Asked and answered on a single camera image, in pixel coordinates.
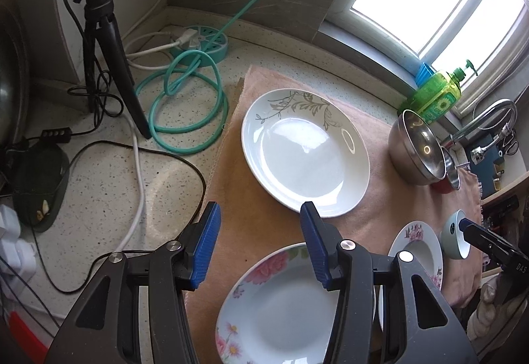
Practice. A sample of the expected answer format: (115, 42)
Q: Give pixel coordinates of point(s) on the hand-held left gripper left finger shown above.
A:
(206, 248)

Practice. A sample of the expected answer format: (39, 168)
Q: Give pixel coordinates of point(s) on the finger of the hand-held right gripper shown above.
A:
(475, 233)

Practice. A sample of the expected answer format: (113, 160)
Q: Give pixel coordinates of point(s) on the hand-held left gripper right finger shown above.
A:
(314, 248)

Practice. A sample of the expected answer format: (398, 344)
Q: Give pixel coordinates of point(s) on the light blue bowl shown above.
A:
(452, 244)

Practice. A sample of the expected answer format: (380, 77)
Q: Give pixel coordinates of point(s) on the small floral deep plate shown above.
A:
(421, 244)

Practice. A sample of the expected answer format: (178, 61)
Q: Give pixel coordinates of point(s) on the small steel bowl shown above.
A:
(452, 173)

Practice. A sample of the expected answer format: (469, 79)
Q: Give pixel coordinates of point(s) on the large floral plate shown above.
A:
(281, 326)

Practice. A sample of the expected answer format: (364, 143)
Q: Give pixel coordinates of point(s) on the white plate with leaf print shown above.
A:
(306, 157)

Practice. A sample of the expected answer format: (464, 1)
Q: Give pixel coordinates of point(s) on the large steel bowl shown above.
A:
(413, 153)

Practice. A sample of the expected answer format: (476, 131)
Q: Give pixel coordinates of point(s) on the person's right hand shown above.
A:
(489, 306)

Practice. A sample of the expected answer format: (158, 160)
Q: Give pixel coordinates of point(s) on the pink towel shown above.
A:
(248, 223)

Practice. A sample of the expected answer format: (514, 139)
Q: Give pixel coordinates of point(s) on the red round object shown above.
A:
(442, 187)

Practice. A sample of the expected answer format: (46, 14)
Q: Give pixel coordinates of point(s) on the dark blue box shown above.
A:
(485, 173)

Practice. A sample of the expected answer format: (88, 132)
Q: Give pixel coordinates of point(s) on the scissors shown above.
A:
(510, 142)

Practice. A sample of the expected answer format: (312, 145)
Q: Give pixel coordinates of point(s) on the chrome kitchen faucet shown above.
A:
(494, 109)

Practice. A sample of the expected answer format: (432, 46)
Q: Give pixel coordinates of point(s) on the green dish soap bottle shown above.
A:
(438, 97)

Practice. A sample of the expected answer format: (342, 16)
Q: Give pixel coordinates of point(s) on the garlic cloves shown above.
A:
(43, 211)

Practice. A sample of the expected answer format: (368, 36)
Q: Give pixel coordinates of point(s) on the blue silicone cup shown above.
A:
(423, 73)

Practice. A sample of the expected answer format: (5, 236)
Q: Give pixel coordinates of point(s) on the dark green dish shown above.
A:
(39, 178)

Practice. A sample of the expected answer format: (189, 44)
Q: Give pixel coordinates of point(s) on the white power adapters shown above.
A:
(12, 240)

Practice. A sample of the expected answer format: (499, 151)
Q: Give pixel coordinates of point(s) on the red flat object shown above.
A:
(27, 339)

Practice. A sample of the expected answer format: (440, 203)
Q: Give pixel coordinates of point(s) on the white plug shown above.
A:
(188, 37)

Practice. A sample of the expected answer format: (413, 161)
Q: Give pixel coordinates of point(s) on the black tripod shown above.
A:
(97, 16)

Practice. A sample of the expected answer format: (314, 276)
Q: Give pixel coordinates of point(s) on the dark wok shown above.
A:
(12, 78)

